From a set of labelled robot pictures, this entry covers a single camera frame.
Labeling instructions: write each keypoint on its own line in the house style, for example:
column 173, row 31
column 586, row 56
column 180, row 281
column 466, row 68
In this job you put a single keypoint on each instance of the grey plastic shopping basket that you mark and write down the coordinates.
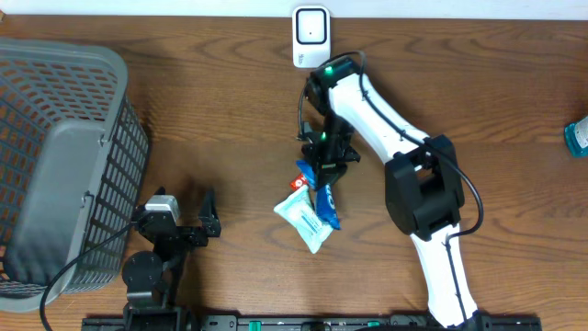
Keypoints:
column 73, row 154

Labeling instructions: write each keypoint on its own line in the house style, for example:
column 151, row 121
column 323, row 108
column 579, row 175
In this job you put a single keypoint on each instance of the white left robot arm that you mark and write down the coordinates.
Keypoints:
column 153, row 277

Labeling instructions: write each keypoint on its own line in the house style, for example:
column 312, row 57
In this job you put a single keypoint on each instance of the teal mouthwash bottle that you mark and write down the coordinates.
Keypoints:
column 575, row 136

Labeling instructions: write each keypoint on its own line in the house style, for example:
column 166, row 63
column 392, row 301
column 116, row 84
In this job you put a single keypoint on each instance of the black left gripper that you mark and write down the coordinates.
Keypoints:
column 209, row 222

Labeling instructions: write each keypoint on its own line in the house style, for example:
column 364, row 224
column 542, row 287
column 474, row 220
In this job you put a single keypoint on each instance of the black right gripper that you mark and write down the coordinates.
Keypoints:
column 329, row 170

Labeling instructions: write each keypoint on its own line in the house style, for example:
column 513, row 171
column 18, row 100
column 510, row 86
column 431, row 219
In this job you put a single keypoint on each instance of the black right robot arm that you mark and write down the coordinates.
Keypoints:
column 424, row 186

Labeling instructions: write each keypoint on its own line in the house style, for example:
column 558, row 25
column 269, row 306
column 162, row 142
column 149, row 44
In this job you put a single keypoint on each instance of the black mounting rail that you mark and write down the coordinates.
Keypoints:
column 480, row 322

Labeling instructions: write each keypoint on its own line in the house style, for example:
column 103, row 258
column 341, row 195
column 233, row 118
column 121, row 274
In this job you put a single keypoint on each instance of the mint green wipes pack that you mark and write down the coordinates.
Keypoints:
column 298, row 211

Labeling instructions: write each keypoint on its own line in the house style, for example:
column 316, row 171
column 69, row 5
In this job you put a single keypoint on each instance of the blue Oreo cookie pack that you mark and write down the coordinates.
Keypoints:
column 324, row 200

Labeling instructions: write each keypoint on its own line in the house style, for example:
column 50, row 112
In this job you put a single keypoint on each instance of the red Nescafe coffee stick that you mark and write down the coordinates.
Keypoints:
column 299, row 181

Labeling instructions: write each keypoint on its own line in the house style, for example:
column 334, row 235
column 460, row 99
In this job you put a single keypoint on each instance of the white barcode scanner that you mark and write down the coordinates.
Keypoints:
column 311, row 36

